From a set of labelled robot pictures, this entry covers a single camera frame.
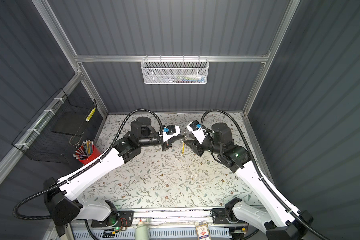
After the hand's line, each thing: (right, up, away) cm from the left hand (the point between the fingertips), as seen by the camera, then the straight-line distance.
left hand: (183, 134), depth 66 cm
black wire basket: (-63, +6, +12) cm, 65 cm away
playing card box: (+9, -46, +3) cm, 47 cm away
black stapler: (-58, -44, +3) cm, 73 cm away
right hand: (+3, -2, +2) cm, 4 cm away
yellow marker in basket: (-51, +10, +15) cm, 54 cm away
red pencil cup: (-56, -11, +19) cm, 60 cm away
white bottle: (-18, -42, -2) cm, 46 cm away
